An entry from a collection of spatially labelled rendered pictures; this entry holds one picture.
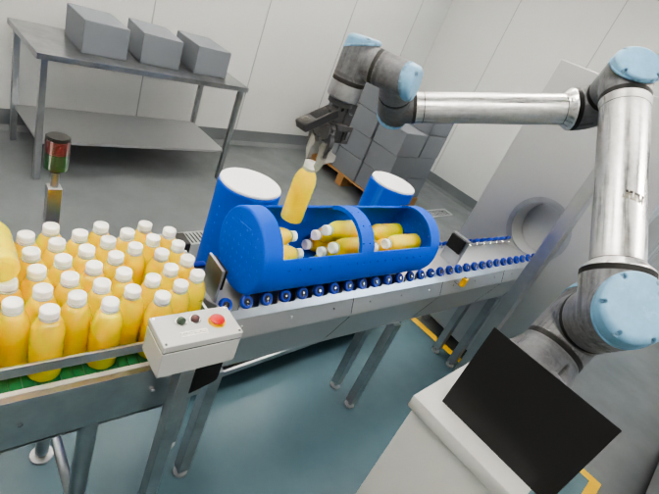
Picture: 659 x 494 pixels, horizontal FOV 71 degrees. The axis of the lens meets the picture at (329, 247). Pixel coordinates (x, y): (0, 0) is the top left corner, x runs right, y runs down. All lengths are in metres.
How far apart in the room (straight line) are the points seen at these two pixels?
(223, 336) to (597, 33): 5.86
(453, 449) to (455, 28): 6.46
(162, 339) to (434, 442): 0.71
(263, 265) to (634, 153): 0.98
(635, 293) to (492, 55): 5.94
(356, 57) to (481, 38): 5.79
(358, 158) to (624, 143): 4.20
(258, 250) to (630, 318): 0.94
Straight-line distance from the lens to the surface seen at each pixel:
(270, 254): 1.37
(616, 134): 1.29
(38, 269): 1.27
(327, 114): 1.29
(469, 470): 1.26
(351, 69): 1.27
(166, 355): 1.11
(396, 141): 4.94
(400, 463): 1.38
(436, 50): 7.31
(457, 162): 6.89
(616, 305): 1.07
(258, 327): 1.57
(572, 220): 2.30
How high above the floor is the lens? 1.87
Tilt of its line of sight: 28 degrees down
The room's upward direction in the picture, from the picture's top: 23 degrees clockwise
